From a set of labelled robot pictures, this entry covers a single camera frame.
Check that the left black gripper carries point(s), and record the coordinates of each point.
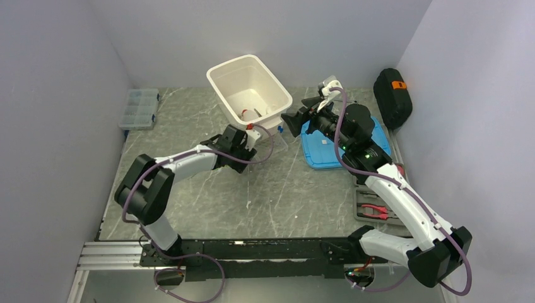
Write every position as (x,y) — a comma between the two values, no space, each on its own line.
(247,155)

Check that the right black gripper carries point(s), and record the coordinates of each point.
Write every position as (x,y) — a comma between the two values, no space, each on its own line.
(303,114)

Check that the blue plastic tray lid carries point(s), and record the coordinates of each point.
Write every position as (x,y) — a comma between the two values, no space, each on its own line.
(319,151)

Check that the white plastic bin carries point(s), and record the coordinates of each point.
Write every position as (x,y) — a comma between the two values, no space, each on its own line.
(245,82)

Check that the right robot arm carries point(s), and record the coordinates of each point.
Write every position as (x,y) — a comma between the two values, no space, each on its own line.
(435,248)

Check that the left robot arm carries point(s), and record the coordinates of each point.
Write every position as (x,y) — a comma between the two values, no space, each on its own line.
(145,189)

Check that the clear test tube rack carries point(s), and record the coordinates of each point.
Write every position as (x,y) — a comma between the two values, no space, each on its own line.
(277,144)

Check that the black tool case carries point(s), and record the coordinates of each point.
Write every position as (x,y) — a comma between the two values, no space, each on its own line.
(393,99)

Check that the clear compartment organizer box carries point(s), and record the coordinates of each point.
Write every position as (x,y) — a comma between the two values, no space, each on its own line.
(140,110)

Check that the grey tool set tray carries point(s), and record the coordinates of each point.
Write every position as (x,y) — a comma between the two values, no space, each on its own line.
(364,195)

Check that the red pliers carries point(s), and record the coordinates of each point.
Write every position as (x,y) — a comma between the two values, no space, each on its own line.
(376,212)

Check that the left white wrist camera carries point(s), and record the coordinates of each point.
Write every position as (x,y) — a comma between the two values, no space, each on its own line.
(254,134)

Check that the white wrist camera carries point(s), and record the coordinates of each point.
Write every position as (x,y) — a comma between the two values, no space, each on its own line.
(254,134)
(328,91)

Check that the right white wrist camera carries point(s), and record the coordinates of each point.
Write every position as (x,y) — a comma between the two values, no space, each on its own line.
(328,91)

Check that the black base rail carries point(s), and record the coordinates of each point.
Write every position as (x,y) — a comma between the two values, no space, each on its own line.
(207,259)

